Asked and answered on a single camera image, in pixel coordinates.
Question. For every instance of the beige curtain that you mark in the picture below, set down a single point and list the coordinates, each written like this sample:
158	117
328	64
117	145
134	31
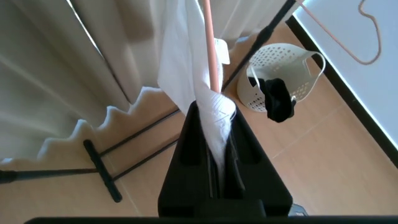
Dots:
46	62

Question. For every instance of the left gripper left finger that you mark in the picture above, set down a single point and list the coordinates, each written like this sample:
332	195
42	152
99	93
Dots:
177	193

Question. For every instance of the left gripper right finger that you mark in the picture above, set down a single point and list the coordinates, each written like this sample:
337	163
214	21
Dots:
267	196

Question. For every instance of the black clothes rack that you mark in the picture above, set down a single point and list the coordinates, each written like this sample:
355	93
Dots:
102	174

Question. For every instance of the pink clothes hanger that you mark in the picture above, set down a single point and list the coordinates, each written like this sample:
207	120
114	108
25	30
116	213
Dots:
211	46
326	30

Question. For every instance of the black garment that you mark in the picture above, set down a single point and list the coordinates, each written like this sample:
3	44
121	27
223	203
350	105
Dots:
276	99

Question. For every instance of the white laundry basket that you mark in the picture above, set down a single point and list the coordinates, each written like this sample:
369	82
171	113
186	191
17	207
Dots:
280	56

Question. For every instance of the white printed t-shirt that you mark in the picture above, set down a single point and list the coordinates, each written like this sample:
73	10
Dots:
183	62

